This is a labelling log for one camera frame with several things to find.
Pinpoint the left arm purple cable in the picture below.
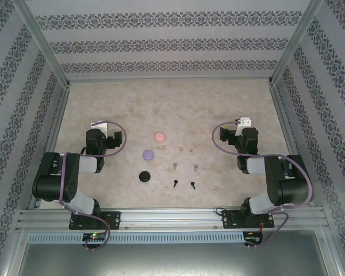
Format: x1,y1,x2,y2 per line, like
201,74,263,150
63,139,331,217
59,121,128,251

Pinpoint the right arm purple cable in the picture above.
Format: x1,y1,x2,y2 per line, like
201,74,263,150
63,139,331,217
212,120,314,248

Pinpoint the aluminium side rail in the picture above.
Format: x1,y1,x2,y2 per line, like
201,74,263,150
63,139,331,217
269,82,316,207
28,85,71,209

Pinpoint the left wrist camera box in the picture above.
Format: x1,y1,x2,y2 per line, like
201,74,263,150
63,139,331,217
91,120,109,135

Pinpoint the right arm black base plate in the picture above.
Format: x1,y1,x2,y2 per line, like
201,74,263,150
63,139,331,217
221,209,275,230

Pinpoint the slotted grey cable duct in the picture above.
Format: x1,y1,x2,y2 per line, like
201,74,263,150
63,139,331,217
27,231,245,244

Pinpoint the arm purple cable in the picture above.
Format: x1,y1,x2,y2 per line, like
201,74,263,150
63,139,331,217
59,121,128,251
212,120,314,248

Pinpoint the aluminium mounting rail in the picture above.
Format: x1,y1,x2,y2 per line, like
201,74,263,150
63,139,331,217
16,208,330,231

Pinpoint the aluminium frame post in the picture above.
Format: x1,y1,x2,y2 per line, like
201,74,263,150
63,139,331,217
16,0,71,89
269,0,325,86

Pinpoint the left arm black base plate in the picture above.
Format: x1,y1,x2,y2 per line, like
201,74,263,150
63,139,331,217
68,211,122,231

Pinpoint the grey metal panel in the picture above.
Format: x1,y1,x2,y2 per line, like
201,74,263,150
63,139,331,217
5,229,345,276

